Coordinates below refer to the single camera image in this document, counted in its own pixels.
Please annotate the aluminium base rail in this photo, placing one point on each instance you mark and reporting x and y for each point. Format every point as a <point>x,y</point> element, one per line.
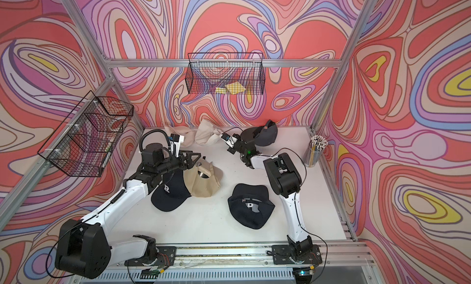
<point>243,263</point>

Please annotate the dark grey baseball cap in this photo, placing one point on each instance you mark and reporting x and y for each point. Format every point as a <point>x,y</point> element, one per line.
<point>262,136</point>

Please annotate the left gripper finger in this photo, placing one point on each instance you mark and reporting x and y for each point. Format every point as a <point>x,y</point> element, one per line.
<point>192,156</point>
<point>190,164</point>

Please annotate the black cap upside down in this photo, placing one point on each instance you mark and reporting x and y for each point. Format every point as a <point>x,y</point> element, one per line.
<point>250,205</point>

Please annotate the black wire basket left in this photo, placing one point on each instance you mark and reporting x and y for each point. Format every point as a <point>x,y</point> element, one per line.
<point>84,142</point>

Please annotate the light beige baseball cap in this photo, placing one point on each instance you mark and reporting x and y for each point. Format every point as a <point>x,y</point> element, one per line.
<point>207,134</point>

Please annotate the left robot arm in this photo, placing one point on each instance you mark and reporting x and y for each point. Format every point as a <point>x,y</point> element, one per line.
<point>83,247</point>

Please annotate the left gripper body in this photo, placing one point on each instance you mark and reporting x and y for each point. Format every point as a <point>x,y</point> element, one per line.
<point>173,164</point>

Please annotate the black cap with white logo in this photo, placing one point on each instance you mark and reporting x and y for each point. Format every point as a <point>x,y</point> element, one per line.
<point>172,193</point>

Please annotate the black wire basket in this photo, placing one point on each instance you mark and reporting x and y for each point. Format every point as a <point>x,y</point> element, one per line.
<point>208,70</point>
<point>84,142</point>

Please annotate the tan khaki baseball cap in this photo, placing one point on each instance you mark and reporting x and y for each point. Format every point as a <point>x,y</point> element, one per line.
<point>203,181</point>

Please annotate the black wire basket back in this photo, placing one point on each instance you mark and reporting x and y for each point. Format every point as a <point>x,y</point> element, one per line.
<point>208,70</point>

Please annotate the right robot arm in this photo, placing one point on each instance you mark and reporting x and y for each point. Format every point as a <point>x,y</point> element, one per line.
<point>286,182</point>

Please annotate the cup of pencils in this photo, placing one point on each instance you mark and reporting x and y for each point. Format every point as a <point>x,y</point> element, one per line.
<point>315,149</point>

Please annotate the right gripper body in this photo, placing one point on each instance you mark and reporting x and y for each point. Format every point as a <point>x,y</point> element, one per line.
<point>238,146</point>

